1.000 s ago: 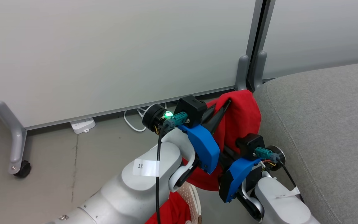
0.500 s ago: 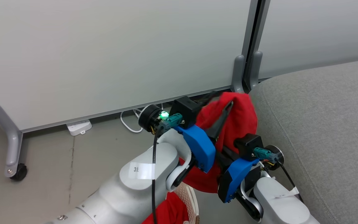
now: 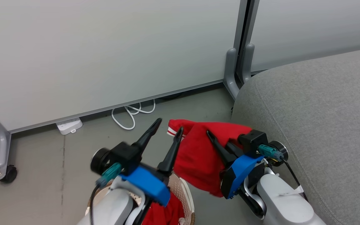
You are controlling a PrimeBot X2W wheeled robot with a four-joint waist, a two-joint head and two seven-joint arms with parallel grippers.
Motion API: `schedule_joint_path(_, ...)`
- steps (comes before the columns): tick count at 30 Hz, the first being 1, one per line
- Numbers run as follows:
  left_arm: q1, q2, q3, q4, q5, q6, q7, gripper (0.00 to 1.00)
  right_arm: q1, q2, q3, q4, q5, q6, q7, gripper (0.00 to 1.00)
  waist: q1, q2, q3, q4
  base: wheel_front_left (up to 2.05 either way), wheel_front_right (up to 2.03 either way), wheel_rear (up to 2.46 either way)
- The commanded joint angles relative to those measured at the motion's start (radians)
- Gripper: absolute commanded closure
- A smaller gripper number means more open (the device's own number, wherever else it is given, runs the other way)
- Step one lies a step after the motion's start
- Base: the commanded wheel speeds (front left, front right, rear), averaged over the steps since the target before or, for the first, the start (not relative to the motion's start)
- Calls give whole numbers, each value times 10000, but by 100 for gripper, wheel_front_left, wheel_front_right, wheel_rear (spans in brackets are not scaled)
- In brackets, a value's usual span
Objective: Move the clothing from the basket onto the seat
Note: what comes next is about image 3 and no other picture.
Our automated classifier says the teal cable connector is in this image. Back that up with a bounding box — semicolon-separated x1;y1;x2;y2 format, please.
96;162;123;187
258;144;284;161

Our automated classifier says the grey fabric sofa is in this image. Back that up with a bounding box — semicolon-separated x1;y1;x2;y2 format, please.
231;46;360;225

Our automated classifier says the white woven laundry basket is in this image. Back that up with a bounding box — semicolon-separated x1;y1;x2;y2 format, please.
87;173;196;225

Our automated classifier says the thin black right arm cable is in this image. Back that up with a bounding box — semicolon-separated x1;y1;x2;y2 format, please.
281;159;308;202

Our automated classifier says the white power cable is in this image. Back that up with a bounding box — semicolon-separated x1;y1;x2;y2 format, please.
111;99;156;130

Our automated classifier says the black caster wheel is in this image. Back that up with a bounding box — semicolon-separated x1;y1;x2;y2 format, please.
0;165;18;183

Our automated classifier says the white power strip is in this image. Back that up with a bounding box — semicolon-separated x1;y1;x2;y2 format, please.
56;117;83;135

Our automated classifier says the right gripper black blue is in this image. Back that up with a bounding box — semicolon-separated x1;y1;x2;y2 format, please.
206;130;289;200

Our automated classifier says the red garment with white stripes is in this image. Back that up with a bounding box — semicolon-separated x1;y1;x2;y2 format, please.
167;119;253;198

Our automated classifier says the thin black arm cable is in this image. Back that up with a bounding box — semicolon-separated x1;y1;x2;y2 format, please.
89;184;102;225
281;159;308;202

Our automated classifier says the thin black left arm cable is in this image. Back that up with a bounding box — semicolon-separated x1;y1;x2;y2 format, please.
89;184;102;225

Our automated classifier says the red clothing piece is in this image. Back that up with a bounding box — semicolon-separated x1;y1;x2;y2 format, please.
141;193;185;225

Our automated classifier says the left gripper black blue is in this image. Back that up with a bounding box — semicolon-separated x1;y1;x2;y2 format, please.
90;118;184;207

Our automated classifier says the grey partition panel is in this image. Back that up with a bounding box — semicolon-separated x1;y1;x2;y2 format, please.
0;0;249;134
249;0;360;73

